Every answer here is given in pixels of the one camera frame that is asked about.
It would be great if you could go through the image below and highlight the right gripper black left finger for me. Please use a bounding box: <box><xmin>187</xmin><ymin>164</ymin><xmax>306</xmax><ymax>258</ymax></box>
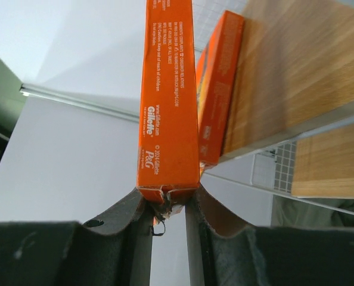
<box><xmin>0</xmin><ymin>190</ymin><xmax>153</xmax><ymax>285</ymax></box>

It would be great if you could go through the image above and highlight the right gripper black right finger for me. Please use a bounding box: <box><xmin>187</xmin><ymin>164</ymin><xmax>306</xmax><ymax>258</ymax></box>
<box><xmin>185</xmin><ymin>186</ymin><xmax>354</xmax><ymax>285</ymax></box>

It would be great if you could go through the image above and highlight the orange Gillette Fusion5 box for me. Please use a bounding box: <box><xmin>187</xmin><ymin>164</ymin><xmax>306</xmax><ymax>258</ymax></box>
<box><xmin>136</xmin><ymin>1</ymin><xmax>200</xmax><ymax>224</ymax></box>

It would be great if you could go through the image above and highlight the olive green cloth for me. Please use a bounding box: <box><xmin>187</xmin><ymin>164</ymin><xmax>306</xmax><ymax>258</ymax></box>
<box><xmin>271</xmin><ymin>196</ymin><xmax>354</xmax><ymax>228</ymax></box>

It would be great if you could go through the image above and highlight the white wire shelf rack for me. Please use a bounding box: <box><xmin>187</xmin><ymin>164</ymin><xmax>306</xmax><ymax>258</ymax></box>
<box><xmin>204</xmin><ymin>1</ymin><xmax>354</xmax><ymax>207</ymax></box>

